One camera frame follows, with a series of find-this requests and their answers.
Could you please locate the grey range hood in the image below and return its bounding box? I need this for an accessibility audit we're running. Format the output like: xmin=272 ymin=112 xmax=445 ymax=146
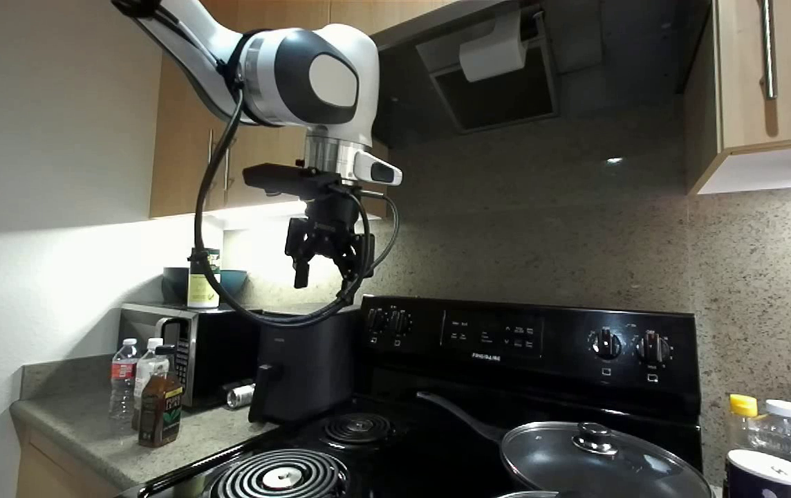
xmin=370 ymin=0 xmax=712 ymax=149

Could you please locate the wide wooden wall cabinet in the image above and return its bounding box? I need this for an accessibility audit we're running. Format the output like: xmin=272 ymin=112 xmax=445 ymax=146
xmin=148 ymin=0 xmax=390 ymax=218

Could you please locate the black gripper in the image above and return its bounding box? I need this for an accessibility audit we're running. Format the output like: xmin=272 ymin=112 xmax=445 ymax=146
xmin=282 ymin=189 xmax=379 ymax=290

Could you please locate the white paper on hood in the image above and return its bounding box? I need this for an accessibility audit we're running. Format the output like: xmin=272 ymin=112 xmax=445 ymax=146
xmin=458 ymin=12 xmax=530 ymax=85

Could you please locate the yellow cap oil bottle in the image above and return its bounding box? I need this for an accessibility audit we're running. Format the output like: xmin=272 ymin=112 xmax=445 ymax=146
xmin=724 ymin=394 xmax=765 ymax=455

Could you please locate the dark jar white lid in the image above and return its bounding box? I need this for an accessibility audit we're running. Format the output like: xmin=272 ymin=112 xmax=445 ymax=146
xmin=722 ymin=449 xmax=791 ymax=498

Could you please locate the red label water bottle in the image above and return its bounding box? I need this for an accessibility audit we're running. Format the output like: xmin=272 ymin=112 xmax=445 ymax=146
xmin=106 ymin=336 xmax=145 ymax=424

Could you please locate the long steel cabinet handle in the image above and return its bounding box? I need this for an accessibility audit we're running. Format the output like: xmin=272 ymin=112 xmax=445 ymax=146
xmin=756 ymin=0 xmax=781 ymax=102

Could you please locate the black silver microwave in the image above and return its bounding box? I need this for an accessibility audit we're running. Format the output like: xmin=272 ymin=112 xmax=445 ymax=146
xmin=116 ymin=301 xmax=267 ymax=412

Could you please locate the clear white cap bottle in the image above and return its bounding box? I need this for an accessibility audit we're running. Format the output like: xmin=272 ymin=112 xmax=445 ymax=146
xmin=751 ymin=397 xmax=791 ymax=473

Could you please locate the black air fryer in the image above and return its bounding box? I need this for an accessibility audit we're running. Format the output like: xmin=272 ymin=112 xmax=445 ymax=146
xmin=249 ymin=307 xmax=362 ymax=426

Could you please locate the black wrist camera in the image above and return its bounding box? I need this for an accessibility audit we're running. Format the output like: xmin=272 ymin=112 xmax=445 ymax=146
xmin=240 ymin=164 xmax=347 ymax=202

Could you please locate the white green canister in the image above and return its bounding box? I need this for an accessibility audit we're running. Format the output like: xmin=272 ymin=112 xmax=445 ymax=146
xmin=187 ymin=247 xmax=225 ymax=311

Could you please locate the black electric stove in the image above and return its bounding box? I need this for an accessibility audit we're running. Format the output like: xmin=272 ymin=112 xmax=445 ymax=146
xmin=141 ymin=293 xmax=707 ymax=498

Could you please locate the white label water bottle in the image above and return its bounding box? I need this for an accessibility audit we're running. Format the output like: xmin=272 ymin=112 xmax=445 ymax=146
xmin=131 ymin=336 xmax=173 ymax=433

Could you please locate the large coil burner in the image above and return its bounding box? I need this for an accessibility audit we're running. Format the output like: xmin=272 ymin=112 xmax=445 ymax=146
xmin=210 ymin=446 xmax=354 ymax=498

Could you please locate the silver metal can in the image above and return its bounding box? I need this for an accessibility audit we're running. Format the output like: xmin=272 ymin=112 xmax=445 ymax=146
xmin=225 ymin=383 xmax=258 ymax=412

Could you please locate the small coil burner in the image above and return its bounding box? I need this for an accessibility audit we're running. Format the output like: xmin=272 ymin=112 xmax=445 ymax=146
xmin=322 ymin=409 xmax=395 ymax=452

